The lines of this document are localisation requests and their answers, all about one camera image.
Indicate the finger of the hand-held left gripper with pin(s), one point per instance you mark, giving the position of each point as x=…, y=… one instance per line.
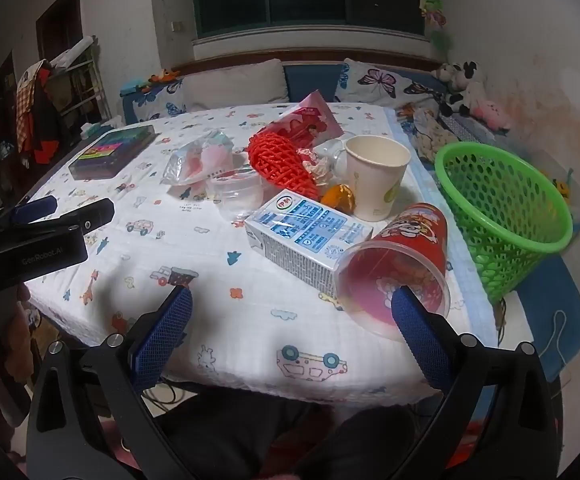
x=34, y=206
x=89, y=215

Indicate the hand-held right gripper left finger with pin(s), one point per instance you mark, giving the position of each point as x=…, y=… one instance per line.
x=165, y=337

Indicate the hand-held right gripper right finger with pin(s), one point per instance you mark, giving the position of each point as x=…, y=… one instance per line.
x=420, y=340

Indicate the green plastic mesh basket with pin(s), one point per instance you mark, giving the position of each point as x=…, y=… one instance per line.
x=449, y=200

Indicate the clear round plastic container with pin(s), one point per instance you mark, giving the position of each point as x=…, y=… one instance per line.
x=235, y=190

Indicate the small orange fruit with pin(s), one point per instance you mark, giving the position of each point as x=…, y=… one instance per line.
x=339, y=199

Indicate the white paper cup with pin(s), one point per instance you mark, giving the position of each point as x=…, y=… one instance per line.
x=370, y=185

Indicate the white blue milk carton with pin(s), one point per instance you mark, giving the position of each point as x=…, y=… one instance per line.
x=295, y=230

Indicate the red foam fruit net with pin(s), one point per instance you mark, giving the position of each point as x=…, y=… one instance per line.
x=275, y=160

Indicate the dark box with colourful print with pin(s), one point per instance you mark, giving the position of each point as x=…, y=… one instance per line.
x=109, y=152

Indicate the teal tissue box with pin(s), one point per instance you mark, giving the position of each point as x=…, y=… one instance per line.
x=99, y=127

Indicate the hanging red checked clothes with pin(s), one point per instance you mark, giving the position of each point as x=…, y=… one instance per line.
x=37, y=115

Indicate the clear plastic bag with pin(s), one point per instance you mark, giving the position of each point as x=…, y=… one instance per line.
x=194, y=160

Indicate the teal foam block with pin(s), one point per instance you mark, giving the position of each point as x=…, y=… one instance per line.
x=130, y=88

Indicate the small butterfly print pillow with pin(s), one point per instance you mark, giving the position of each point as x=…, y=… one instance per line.
x=162, y=100

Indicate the metal shelf rack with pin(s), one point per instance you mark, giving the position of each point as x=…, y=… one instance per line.
x=82, y=75

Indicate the blue floor mat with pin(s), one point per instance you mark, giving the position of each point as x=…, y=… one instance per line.
x=565, y=290

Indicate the orange plush toy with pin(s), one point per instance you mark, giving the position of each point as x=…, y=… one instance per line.
x=162, y=76

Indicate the dark wooden door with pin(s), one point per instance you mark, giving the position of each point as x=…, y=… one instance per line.
x=59, y=25

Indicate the plain white pillow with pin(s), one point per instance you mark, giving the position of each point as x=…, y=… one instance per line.
x=235, y=85

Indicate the patterned beige cloth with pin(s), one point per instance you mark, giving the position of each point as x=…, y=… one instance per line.
x=435, y=135

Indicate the pink plush toy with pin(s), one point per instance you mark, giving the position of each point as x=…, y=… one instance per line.
x=492, y=112

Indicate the pink snack packet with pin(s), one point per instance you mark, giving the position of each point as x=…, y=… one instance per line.
x=310, y=120

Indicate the black and white plush cow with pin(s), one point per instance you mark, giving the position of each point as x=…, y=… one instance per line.
x=462, y=85

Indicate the large butterfly print pillow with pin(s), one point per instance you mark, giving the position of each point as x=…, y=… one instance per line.
x=385, y=82

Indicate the blue headboard cushion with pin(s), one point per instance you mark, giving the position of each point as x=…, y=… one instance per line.
x=315, y=82

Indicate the colourful wall hanging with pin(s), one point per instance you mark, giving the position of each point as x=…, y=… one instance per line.
x=435, y=15

